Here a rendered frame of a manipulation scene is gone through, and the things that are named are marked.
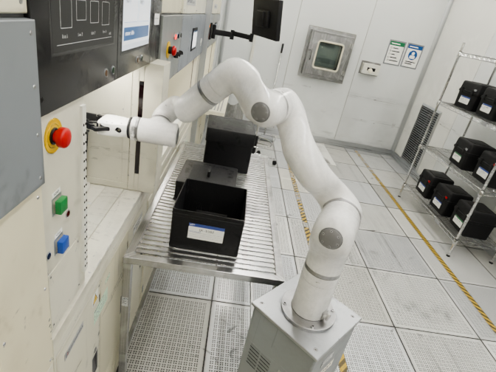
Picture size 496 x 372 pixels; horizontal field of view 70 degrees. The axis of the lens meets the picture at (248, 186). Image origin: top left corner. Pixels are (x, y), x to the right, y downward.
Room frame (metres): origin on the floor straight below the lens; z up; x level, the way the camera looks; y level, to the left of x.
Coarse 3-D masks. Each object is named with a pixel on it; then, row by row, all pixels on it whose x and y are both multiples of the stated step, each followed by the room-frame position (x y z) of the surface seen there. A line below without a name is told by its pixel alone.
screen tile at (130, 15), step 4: (136, 0) 1.09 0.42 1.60; (136, 4) 1.10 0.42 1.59; (128, 8) 1.03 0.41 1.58; (132, 8) 1.06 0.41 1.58; (136, 8) 1.10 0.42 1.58; (128, 12) 1.03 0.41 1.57; (132, 12) 1.06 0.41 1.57; (136, 12) 1.10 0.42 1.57; (128, 16) 1.03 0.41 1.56; (132, 16) 1.07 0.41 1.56; (136, 16) 1.10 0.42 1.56; (124, 20) 1.00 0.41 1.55; (128, 20) 1.03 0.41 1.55; (132, 20) 1.07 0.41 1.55; (136, 20) 1.10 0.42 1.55
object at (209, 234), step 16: (192, 192) 1.41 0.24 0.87; (208, 192) 1.41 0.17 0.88; (224, 192) 1.41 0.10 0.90; (240, 192) 1.42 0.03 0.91; (176, 208) 1.21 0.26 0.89; (192, 208) 1.41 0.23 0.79; (208, 208) 1.41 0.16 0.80; (224, 208) 1.41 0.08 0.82; (240, 208) 1.42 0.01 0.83; (176, 224) 1.13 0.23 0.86; (192, 224) 1.14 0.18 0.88; (208, 224) 1.14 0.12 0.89; (224, 224) 1.14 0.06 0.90; (240, 224) 1.15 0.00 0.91; (176, 240) 1.13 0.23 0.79; (192, 240) 1.14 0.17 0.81; (208, 240) 1.14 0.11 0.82; (224, 240) 1.15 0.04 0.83; (240, 240) 1.15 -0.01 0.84
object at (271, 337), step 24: (288, 288) 1.03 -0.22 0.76; (264, 312) 0.89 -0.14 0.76; (336, 312) 0.96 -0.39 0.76; (264, 336) 0.88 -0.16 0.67; (288, 336) 0.82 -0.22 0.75; (312, 336) 0.83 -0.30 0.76; (336, 336) 0.85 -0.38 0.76; (240, 360) 0.93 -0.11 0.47; (264, 360) 0.86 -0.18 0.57; (288, 360) 0.81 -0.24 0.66; (312, 360) 0.76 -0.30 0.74; (336, 360) 0.92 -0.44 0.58
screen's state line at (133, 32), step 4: (124, 28) 1.00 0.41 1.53; (128, 28) 1.04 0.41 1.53; (132, 28) 1.07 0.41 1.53; (136, 28) 1.11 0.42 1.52; (140, 28) 1.16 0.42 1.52; (144, 28) 1.20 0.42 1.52; (124, 32) 1.00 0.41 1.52; (128, 32) 1.04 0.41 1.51; (132, 32) 1.07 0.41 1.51; (136, 32) 1.11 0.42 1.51; (140, 32) 1.16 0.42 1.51; (144, 32) 1.20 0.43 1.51; (124, 36) 1.00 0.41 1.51; (128, 36) 1.04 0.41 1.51; (132, 36) 1.07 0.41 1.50; (136, 36) 1.11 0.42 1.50; (140, 36) 1.16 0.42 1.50; (144, 36) 1.20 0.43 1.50; (124, 40) 1.00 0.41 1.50
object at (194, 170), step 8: (192, 160) 1.78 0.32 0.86; (184, 168) 1.65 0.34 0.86; (192, 168) 1.67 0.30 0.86; (200, 168) 1.69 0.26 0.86; (208, 168) 1.71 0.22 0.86; (216, 168) 1.73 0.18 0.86; (224, 168) 1.76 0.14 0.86; (232, 168) 1.78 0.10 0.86; (184, 176) 1.56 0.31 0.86; (192, 176) 1.58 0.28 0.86; (200, 176) 1.60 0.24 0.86; (208, 176) 1.61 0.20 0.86; (216, 176) 1.63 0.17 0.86; (224, 176) 1.66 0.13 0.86; (232, 176) 1.68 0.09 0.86; (176, 184) 1.50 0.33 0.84; (224, 184) 1.57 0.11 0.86; (232, 184) 1.59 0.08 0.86; (176, 192) 1.50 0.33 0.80
